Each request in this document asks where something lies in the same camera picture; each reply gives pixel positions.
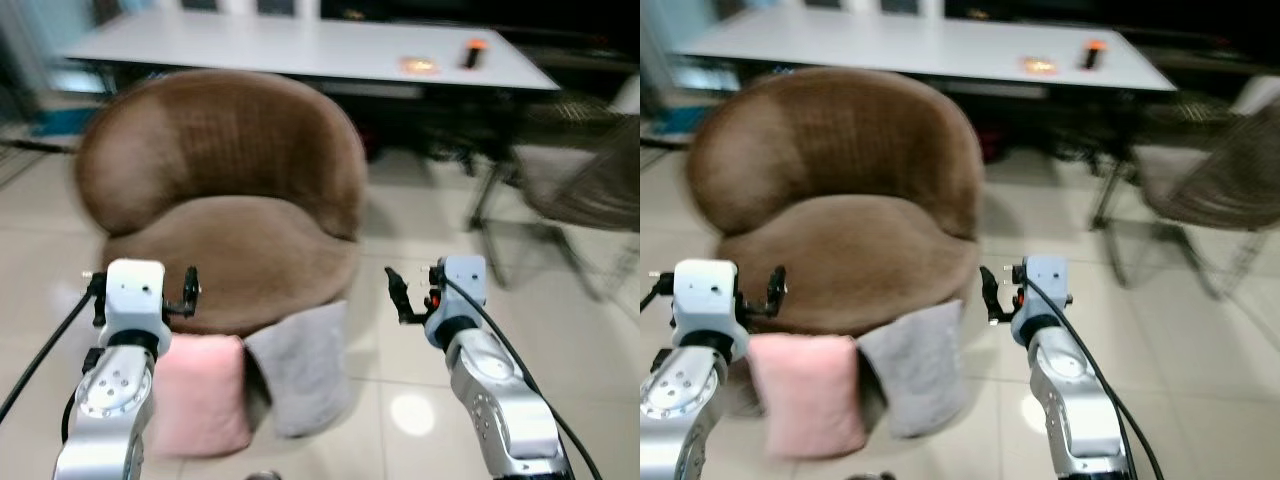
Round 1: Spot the grey wicker chair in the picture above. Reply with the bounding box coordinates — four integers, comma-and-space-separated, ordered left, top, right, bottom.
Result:
1088, 95, 1280, 303
468, 95, 641, 303

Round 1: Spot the brown suede tub sofa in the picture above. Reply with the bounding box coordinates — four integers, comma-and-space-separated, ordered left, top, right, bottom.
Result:
75, 68, 369, 337
686, 68, 987, 337

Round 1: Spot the grey pillow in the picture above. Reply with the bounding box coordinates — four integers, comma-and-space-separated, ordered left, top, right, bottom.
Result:
857, 300, 967, 440
244, 300, 354, 440

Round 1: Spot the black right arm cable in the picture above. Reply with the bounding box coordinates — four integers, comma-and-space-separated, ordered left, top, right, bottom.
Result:
443, 276, 603, 480
1022, 276, 1167, 480

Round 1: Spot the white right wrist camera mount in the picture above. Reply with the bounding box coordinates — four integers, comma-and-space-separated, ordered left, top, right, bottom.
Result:
1010, 254, 1070, 333
428, 254, 489, 333

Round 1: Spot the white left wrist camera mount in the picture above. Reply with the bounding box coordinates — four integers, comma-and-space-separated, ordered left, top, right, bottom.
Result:
104, 258, 170, 343
672, 258, 739, 349

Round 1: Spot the white table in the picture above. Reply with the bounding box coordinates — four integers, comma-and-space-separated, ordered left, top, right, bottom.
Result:
670, 10, 1179, 94
58, 10, 562, 94

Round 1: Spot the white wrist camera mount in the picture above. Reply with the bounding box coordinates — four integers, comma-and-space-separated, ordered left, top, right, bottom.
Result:
672, 258, 739, 349
1010, 254, 1070, 333
104, 258, 170, 343
428, 254, 489, 333

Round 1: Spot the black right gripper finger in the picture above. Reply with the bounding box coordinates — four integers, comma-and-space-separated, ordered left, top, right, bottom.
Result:
384, 266, 415, 325
979, 265, 1007, 325

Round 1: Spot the pink fluffy pillow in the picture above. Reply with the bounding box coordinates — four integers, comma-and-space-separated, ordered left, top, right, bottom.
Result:
150, 334, 252, 460
747, 334, 867, 460

